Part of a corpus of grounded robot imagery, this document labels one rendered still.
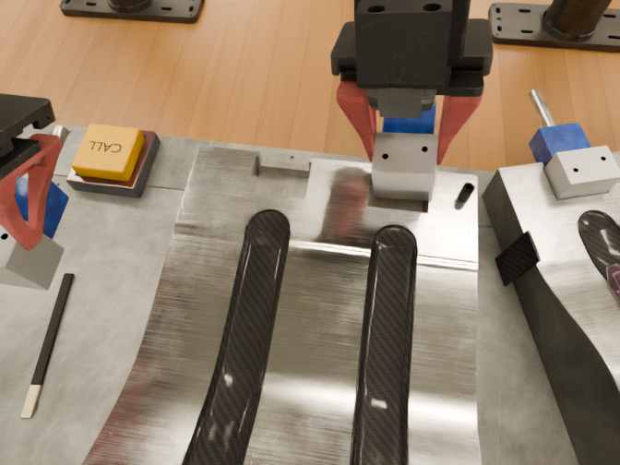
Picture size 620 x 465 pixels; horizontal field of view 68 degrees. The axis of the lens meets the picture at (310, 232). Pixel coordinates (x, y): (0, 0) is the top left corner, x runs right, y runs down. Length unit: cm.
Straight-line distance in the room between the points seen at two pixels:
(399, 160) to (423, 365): 16
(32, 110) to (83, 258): 24
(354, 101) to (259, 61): 34
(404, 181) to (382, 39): 17
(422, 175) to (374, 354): 14
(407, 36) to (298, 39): 45
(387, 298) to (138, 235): 28
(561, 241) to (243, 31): 48
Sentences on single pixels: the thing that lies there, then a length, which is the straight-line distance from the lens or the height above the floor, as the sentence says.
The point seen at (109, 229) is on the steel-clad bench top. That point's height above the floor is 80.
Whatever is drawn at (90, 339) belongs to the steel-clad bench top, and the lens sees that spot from 51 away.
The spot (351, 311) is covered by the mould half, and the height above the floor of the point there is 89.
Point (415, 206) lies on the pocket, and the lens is 44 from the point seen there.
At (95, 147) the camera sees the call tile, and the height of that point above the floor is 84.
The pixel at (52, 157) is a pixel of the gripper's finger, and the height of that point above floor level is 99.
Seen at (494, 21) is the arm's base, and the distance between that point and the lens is 72.
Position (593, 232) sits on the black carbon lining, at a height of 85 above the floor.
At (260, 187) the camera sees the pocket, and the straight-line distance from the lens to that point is 45.
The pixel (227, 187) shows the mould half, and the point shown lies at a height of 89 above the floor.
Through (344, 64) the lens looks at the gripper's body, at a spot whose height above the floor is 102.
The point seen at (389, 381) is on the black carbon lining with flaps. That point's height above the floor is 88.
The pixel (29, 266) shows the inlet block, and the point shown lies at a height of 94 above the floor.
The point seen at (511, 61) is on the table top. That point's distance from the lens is 69.
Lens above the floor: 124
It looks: 64 degrees down
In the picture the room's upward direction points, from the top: 3 degrees counter-clockwise
